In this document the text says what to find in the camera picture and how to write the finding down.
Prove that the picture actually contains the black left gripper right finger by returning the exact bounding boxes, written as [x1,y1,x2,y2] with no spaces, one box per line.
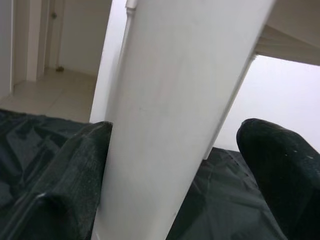
[236,118,320,240]

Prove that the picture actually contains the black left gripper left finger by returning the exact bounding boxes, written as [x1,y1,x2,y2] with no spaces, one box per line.
[0,121,114,240]

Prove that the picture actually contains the white plastic children table top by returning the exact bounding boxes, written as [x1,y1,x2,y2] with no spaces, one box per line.
[254,23,320,67]

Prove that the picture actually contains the black fabric table cover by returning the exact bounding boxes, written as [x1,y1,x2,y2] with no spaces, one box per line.
[0,108,320,240]

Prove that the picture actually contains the beige door frame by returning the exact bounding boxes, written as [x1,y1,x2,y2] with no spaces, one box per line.
[11,0,65,82]

